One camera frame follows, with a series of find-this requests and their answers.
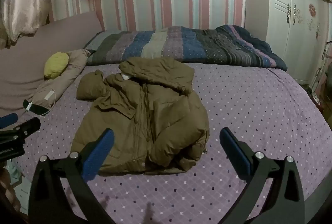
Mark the yellow round cushion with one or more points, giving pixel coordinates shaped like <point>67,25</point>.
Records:
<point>55,64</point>

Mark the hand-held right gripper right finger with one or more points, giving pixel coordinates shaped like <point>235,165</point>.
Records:
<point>234,154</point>

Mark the purple dotted bed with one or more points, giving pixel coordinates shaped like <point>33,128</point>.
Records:
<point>246,115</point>

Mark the beige pillow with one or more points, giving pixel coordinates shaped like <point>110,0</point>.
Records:
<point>70,71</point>

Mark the round red floral sticker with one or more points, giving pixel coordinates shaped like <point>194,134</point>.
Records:
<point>312,9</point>

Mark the white metal rack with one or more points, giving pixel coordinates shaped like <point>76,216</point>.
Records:
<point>323,63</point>

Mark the mauve padded headboard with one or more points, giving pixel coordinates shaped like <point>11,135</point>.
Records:
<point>26,63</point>

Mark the person's left forearm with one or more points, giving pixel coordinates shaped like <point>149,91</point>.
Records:
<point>9,187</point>

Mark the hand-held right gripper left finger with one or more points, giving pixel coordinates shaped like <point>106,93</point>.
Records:
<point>98,154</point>

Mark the olive brown puffer jacket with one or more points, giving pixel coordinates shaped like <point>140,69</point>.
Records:
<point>145,115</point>

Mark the white wardrobe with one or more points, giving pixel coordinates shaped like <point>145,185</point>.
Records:
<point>293,37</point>

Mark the striped dotted quilt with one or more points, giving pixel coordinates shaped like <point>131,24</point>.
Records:
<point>186,45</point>

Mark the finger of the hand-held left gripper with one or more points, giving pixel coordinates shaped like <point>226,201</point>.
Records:
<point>27,127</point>
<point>9,119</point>

